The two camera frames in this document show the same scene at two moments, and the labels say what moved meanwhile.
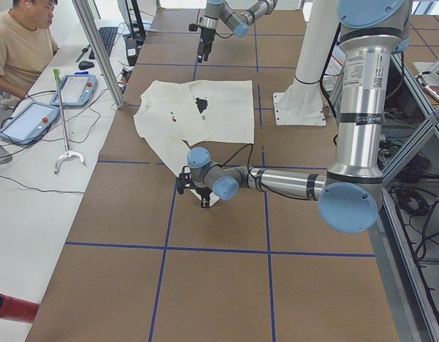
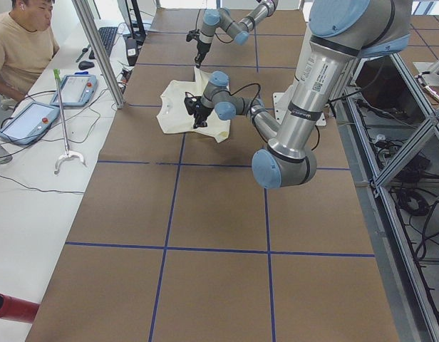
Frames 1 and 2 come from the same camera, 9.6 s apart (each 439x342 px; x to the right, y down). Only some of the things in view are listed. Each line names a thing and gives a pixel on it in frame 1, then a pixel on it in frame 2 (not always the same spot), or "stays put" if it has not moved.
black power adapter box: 131,50 stays put
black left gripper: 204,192 to 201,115
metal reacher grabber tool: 68,154 stays put
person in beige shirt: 22,45 stays put
